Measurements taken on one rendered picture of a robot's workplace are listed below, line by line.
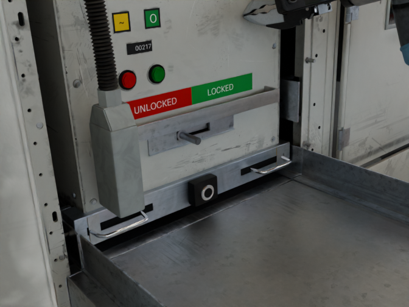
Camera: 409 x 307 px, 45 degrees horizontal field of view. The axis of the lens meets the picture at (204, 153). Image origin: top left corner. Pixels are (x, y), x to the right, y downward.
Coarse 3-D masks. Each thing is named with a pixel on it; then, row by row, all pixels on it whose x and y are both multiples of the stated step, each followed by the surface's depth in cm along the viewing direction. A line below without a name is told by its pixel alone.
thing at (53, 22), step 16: (32, 0) 78; (48, 0) 74; (32, 16) 80; (48, 16) 75; (32, 32) 82; (48, 32) 77; (48, 48) 79; (48, 64) 80; (48, 80) 82; (64, 80) 77; (48, 96) 84; (64, 96) 79; (48, 112) 86; (64, 112) 80; (48, 128) 88; (64, 128) 82; (208, 128) 100; (64, 144) 84; (64, 160) 86; (64, 176) 88; (64, 192) 90; (80, 192) 84; (80, 208) 86
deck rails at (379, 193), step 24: (312, 168) 112; (336, 168) 106; (360, 168) 101; (336, 192) 106; (360, 192) 103; (384, 192) 99; (408, 192) 94; (408, 216) 95; (96, 264) 78; (120, 288) 73; (144, 288) 67
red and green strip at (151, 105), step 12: (252, 72) 102; (204, 84) 95; (216, 84) 97; (228, 84) 99; (240, 84) 101; (252, 84) 103; (156, 96) 89; (168, 96) 90; (180, 96) 92; (192, 96) 94; (204, 96) 96; (216, 96) 98; (132, 108) 86; (144, 108) 88; (156, 108) 89; (168, 108) 91
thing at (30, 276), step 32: (0, 0) 9; (0, 32) 9; (0, 64) 9; (0, 96) 9; (0, 128) 10; (0, 160) 10; (0, 192) 10; (32, 192) 10; (0, 224) 10; (32, 224) 11; (0, 256) 10; (32, 256) 11; (0, 288) 11; (32, 288) 11
